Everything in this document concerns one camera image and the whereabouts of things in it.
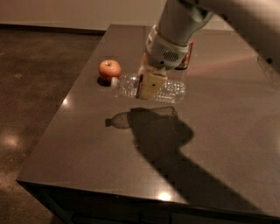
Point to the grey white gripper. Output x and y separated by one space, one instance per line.
164 53

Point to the clear plastic water bottle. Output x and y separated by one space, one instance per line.
171 92

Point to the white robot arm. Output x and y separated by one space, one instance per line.
256 21

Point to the red soda can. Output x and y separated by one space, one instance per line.
184 64

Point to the red apple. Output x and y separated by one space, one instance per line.
109 69

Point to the dark brown table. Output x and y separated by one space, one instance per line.
211 159

